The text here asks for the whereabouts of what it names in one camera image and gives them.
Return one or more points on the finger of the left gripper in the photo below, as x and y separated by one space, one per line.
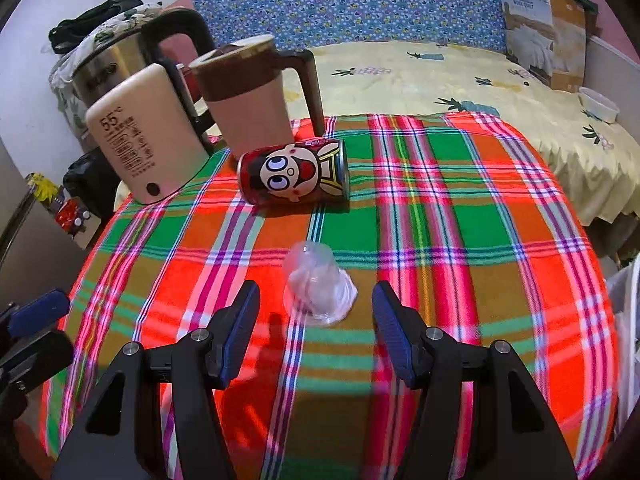
23 321
29 361

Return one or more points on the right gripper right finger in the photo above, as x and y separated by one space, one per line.
514 434

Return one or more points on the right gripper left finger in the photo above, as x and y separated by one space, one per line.
118 434

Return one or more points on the clear plastic cup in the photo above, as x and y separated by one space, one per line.
317 292

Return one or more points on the red cartoon face can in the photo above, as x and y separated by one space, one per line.
305 172

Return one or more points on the white trash bin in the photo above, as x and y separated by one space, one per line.
623 290

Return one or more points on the red plaid tablecloth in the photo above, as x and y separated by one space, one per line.
458 212

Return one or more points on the cream electric kettle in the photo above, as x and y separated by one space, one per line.
139 110

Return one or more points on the black clothing bundle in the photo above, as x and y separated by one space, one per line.
67 34

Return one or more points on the yellow patterned bed sheet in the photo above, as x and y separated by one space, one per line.
596 164

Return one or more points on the pink brown lidded mug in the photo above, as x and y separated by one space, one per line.
242 86

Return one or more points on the white plastic bowl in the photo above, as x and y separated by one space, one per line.
598 106

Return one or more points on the white panel board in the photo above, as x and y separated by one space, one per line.
616 76

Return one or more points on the blue floral headboard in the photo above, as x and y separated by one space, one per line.
313 23

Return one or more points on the bedding product box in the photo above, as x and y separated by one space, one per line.
549 38

